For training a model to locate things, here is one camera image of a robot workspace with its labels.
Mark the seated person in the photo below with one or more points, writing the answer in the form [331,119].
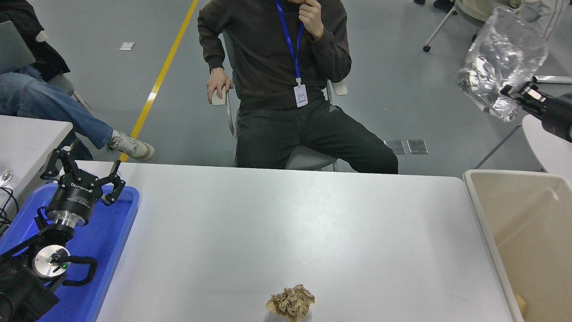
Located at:
[268,53]

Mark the metal floor socket plate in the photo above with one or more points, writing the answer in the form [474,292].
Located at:
[397,146]
[418,146]

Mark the person with white shoes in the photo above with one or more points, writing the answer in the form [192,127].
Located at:
[552,18]

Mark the person's left hand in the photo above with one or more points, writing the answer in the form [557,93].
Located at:
[312,18]

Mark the white-framed wheeled chair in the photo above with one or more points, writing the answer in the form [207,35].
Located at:
[447,18]

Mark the small tan scrap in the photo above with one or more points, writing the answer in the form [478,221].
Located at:
[521,304]

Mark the large pale plastic bin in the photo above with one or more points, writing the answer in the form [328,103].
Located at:
[532,223]

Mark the person's right hand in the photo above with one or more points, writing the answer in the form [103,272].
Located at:
[218,80]

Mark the grey chair seat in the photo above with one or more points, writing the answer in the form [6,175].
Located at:
[60,82]

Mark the blue plastic tray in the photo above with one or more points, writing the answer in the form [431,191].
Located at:
[107,250]

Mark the tan paper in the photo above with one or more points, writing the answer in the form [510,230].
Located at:
[290,302]

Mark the silver foil tray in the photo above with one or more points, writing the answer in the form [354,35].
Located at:
[496,58]

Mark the standing person with black shoes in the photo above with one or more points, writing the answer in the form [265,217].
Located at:
[444,5]

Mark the white side table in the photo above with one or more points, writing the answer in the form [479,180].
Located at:
[27,138]

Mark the grey laptop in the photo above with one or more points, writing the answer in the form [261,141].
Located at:
[13,49]

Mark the cream padded jacket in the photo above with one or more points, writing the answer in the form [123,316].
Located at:
[473,5]

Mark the clear glass object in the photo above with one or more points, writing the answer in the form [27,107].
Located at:
[4,176]

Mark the person with crossed legs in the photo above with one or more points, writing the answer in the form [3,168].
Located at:
[35,98]

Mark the grey office chair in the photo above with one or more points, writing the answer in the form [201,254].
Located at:
[308,158]

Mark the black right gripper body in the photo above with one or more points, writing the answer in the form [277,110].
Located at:
[558,116]

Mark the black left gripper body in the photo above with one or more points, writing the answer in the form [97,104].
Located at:
[73,197]

